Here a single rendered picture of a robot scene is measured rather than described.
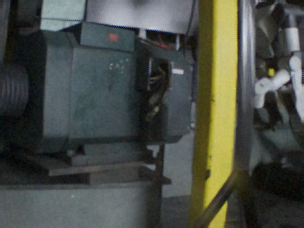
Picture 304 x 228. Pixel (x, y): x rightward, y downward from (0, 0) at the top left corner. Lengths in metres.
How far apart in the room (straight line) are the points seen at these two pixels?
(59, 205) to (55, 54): 0.56
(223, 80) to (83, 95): 0.48
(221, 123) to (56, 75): 0.56
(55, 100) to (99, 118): 0.19
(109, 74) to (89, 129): 0.22
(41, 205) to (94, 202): 0.21
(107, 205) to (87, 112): 0.38
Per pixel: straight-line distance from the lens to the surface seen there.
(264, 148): 2.44
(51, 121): 1.08
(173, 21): 2.06
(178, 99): 1.44
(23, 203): 1.22
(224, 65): 1.03
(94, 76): 1.16
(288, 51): 1.68
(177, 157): 2.00
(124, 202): 1.29
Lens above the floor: 0.60
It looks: 3 degrees down
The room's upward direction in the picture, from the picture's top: 3 degrees clockwise
